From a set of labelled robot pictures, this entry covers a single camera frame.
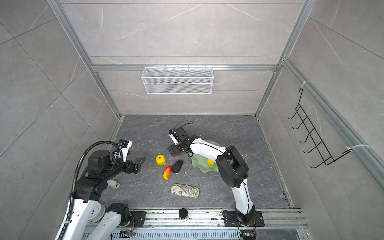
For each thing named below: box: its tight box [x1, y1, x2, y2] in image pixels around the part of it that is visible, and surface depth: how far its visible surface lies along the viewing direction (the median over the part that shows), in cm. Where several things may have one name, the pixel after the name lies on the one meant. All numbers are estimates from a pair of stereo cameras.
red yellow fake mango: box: [163, 166, 172, 181], surface depth 89 cm
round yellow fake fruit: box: [155, 154, 166, 166], surface depth 92 cm
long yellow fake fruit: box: [206, 158, 215, 167], surface depth 92 cm
